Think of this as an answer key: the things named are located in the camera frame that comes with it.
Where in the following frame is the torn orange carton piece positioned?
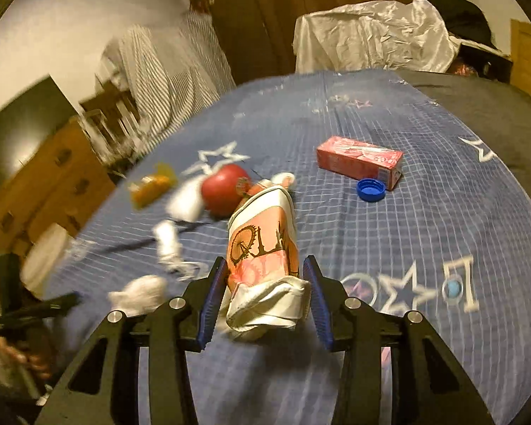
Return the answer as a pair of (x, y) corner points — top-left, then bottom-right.
(236, 172), (298, 198)

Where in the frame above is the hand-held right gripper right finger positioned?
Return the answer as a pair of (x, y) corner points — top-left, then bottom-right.
(303, 254), (496, 425)

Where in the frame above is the red apple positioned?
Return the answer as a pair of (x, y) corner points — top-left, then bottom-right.
(201, 164), (251, 217)

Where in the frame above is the orange white carton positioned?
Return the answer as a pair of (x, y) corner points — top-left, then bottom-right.
(225, 185), (313, 341)

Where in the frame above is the blue bottle cap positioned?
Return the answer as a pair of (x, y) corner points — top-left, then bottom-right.
(356, 178), (387, 203)

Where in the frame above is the dark wooden door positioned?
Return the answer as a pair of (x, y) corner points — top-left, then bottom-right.
(182, 0), (302, 85)

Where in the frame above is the striped grey cloth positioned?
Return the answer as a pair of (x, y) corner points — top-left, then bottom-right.
(99, 11), (237, 151)

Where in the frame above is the person's left hand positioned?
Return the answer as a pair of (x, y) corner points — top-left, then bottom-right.
(0, 340), (50, 380)

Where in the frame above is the yellow snack packet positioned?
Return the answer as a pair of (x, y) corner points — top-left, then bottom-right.
(128, 162), (178, 209)

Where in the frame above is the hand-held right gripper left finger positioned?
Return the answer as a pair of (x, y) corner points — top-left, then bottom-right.
(35, 257), (228, 425)

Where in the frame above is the dark grey blanket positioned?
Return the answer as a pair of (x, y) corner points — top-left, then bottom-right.
(396, 68), (531, 178)

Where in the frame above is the pink carton box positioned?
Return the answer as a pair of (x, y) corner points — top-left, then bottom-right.
(315, 136), (404, 191)

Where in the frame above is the white satin cloth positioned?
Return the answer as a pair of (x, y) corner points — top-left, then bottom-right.
(292, 0), (458, 74)

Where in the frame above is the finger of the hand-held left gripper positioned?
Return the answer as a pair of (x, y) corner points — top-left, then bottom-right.
(0, 292), (81, 327)

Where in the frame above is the black clothing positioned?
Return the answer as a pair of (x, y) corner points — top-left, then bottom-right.
(427, 0), (514, 83)

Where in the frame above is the red patterned bag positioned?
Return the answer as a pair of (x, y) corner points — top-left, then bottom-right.
(449, 59), (481, 76)

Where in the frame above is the wooden dresser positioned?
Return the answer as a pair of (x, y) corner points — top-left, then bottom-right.
(0, 115), (118, 257)

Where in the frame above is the clear plastic wrapper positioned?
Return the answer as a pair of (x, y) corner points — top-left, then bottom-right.
(153, 219), (209, 275)

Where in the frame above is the black television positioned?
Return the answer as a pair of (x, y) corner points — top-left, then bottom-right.
(0, 75), (78, 206)

